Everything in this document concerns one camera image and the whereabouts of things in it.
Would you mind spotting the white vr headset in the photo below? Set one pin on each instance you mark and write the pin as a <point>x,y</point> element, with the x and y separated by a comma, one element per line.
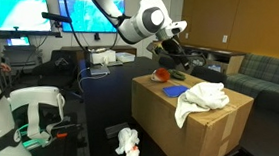
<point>32,97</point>

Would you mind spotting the left wall monitor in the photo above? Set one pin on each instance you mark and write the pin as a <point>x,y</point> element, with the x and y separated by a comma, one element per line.
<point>24,15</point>

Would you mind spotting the white plastic bag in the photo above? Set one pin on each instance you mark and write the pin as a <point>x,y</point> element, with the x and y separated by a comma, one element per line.
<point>128,142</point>

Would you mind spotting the grey black eraser block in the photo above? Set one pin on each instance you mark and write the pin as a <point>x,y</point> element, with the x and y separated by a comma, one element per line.
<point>113,131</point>

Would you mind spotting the brown cardboard box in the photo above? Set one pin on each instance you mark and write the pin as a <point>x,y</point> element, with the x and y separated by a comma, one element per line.
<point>211,133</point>

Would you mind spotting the green toy cucumber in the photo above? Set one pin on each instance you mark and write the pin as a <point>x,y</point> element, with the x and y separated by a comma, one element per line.
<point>176,74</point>

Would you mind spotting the green plaid sofa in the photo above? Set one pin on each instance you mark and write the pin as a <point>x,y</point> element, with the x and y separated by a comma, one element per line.
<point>258,74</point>

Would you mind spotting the right wall monitor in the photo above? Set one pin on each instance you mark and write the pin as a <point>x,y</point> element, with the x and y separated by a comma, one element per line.
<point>85,16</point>

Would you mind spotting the white towel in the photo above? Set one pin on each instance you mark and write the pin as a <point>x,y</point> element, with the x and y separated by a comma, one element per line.
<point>204,96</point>

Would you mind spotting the black office chair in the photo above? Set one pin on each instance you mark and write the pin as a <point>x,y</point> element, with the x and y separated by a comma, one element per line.
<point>59,71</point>

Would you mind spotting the wall monitor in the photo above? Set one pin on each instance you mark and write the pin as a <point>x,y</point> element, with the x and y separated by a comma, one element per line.
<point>85,16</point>
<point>24,15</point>

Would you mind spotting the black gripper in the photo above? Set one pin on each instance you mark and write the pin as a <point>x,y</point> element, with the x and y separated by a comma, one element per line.
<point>176,52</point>

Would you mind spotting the blue sponge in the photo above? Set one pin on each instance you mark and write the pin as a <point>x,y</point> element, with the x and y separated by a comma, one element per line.
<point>174,91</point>

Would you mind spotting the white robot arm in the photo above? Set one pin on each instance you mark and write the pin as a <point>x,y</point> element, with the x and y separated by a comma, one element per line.
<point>152,18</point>

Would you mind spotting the red white toy vegetable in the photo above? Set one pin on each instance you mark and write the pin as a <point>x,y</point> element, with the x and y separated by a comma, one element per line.
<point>161,75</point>

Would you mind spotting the white tissue box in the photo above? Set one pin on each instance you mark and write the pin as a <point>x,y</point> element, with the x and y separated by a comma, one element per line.
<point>103,57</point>

